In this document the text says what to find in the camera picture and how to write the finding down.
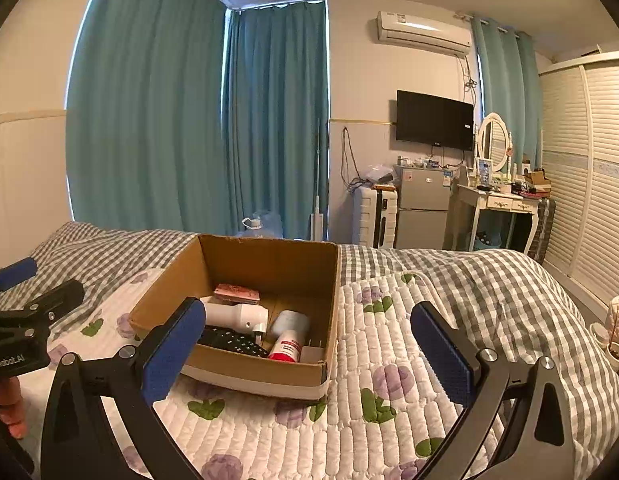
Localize white slatted wardrobe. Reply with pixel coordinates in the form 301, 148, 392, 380
536, 49, 619, 322

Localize black wall television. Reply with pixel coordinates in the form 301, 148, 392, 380
395, 89, 475, 151

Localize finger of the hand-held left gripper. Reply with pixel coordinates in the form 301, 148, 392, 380
0, 280, 86, 342
0, 257, 39, 295

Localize silver fridge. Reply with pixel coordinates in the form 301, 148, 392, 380
393, 164, 453, 251

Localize brown cardboard box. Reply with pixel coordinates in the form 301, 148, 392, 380
128, 233, 341, 402

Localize white mop pole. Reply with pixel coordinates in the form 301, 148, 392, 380
309, 117, 327, 242

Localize narrow teal curtain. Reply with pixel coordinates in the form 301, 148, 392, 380
471, 14, 541, 172

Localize cream quilted bag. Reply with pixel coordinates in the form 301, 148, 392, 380
588, 291, 619, 377

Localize large white power adapter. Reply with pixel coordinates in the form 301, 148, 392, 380
200, 302, 269, 337

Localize black remote control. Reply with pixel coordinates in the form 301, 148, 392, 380
196, 326, 271, 359

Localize pink packet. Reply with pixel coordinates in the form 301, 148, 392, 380
214, 283, 262, 307

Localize white dressing table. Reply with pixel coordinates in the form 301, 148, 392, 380
446, 181, 543, 257

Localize oval white mirror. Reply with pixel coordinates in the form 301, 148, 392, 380
476, 112, 511, 172

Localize white air conditioner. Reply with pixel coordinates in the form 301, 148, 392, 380
375, 10, 471, 59

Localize white suitcase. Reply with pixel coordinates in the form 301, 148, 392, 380
353, 186, 398, 249

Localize light blue earbuds case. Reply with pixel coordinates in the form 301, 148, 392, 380
270, 310, 311, 342

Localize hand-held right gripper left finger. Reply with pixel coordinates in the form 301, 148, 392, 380
40, 297, 206, 480

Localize white bottle with red cap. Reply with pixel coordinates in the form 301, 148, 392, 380
267, 330, 311, 363

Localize dark checkered suitcase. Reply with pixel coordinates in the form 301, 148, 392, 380
529, 197, 558, 264

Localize hanging wall cables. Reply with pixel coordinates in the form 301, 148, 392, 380
339, 127, 371, 192

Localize person's left hand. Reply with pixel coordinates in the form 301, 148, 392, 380
0, 376, 28, 439

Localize clear water jug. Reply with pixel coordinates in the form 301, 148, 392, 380
242, 210, 286, 239

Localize floral white quilt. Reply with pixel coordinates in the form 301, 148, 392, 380
46, 267, 507, 480

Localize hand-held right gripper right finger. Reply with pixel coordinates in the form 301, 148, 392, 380
410, 301, 576, 480

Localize wide teal curtain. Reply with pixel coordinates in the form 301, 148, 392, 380
64, 0, 236, 235

